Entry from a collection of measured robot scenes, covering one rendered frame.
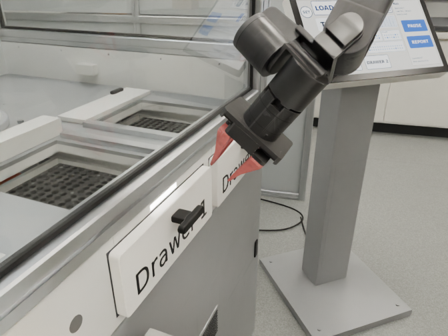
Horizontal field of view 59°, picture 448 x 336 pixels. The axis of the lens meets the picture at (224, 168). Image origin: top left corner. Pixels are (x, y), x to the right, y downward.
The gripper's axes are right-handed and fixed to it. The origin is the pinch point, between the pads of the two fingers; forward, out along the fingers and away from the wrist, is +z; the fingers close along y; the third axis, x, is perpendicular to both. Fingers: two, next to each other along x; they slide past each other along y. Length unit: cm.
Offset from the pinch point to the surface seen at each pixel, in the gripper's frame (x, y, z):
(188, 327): -3.5, -16.1, 37.6
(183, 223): 5.0, -1.0, 9.1
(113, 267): 17.1, 1.7, 11.7
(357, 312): -81, -75, 62
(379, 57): -87, -10, -13
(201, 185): -7.1, 1.3, 10.8
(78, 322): 23.7, 0.1, 15.0
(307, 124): -163, -13, 48
